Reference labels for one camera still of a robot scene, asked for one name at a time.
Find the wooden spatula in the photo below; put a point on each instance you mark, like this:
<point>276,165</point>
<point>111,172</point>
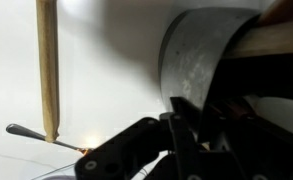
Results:
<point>269,40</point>

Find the metal fork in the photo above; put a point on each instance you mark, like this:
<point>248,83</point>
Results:
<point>26,132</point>

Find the long wooden spoon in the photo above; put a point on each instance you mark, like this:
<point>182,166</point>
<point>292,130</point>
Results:
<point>48,66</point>

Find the round wooden serving spoon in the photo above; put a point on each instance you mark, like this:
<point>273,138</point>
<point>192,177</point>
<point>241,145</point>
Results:
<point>286,10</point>

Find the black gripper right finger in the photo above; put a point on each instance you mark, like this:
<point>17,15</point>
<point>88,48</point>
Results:
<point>252,153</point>

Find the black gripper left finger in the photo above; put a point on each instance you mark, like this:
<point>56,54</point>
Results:
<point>129,150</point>

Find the steel utensil holding bucket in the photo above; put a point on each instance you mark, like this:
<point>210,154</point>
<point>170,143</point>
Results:
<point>192,60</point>

